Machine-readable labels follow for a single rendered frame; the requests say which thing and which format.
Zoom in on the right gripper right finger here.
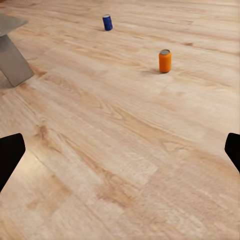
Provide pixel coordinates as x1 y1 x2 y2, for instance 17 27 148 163
224 133 240 172

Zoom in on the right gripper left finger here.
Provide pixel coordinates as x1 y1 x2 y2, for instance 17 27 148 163
0 133 26 192

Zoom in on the can of soda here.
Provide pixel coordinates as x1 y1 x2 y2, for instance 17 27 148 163
158 49 172 74
103 14 112 31

